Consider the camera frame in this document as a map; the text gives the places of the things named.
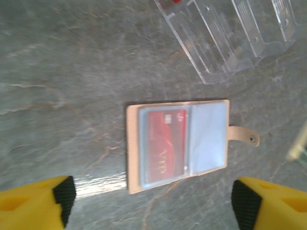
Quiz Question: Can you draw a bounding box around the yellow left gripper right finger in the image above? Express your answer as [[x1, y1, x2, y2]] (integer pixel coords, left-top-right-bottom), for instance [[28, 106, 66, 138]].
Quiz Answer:
[[231, 176, 307, 230]]

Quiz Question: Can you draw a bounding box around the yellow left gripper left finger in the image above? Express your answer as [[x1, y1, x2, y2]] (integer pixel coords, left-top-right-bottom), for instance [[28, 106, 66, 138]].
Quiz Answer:
[[0, 176, 77, 230]]

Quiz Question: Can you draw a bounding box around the beige leather card holder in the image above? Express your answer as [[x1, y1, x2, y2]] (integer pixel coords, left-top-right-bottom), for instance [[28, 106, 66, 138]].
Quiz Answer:
[[126, 99, 261, 195]]

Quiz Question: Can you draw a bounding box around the red VIP card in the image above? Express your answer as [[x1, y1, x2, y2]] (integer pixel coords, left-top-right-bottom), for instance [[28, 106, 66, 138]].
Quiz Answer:
[[143, 109, 188, 184]]

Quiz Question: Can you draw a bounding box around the clear acrylic card stand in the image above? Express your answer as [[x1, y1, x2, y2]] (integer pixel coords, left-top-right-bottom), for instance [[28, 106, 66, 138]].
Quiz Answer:
[[153, 0, 304, 85]]

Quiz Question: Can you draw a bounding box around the red card with black stripe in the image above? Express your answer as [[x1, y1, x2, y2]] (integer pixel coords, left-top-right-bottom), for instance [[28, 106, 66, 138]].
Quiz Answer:
[[160, 0, 183, 9]]

